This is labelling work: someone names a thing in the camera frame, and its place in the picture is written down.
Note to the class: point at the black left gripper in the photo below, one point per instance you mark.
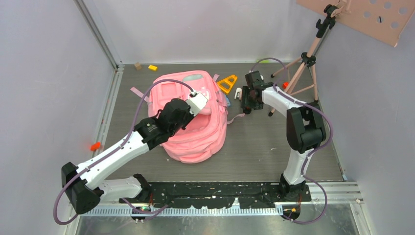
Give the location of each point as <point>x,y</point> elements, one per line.
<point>190,117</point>

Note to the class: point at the yellow triangle ruler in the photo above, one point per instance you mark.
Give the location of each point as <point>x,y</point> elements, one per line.
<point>226,84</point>

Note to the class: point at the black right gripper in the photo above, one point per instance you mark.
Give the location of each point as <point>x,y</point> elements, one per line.
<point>245,102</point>

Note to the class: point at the green tape piece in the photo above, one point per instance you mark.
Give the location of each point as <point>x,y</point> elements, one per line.
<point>263,61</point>

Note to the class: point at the white pink stapler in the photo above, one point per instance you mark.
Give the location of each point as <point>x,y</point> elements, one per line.
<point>238,94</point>

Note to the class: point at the small wooden block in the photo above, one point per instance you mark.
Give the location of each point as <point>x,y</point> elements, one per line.
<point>137,66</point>

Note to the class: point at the pink student backpack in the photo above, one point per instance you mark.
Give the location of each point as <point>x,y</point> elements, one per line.
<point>205,135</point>

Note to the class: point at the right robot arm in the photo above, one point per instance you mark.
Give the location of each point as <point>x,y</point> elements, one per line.
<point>305,129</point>

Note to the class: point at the small yellow brick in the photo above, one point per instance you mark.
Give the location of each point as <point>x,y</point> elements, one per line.
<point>152,68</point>

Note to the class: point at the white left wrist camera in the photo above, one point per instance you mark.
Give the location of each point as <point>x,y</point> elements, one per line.
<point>197,102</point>

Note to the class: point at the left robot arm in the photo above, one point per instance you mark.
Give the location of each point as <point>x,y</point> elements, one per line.
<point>86,184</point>

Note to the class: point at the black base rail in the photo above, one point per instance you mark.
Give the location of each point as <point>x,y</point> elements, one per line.
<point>222,195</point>

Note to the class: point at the orange clip on frame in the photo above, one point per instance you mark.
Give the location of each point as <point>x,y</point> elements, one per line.
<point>95,146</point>

